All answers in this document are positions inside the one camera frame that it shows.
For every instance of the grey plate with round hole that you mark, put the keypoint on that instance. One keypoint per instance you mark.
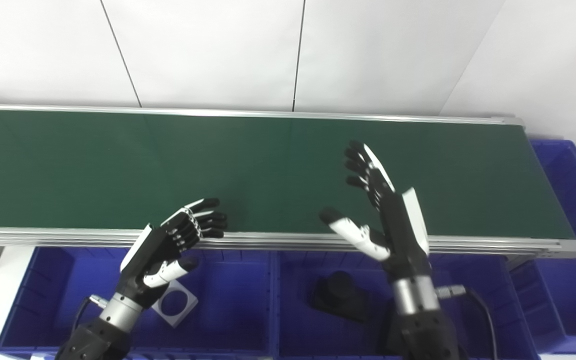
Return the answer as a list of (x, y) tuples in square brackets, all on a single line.
[(173, 322)]

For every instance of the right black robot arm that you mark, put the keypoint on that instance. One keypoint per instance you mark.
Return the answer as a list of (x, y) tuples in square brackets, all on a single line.
[(418, 330)]

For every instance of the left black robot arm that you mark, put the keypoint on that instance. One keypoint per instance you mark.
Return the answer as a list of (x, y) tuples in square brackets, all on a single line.
[(93, 340)]

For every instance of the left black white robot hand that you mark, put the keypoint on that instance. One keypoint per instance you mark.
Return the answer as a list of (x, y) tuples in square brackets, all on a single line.
[(153, 260)]

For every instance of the black cylinder on square base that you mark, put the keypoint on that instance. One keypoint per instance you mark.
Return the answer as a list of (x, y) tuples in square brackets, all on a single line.
[(340, 297)]

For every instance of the blue plastic bin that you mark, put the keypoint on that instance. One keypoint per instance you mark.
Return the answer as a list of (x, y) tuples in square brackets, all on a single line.
[(43, 300), (568, 280), (298, 280)]

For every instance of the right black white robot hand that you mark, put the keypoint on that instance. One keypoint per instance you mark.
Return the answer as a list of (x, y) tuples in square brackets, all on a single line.
[(403, 240)]

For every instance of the green conveyor belt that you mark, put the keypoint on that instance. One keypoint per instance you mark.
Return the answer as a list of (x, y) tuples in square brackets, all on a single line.
[(278, 242), (118, 165)]

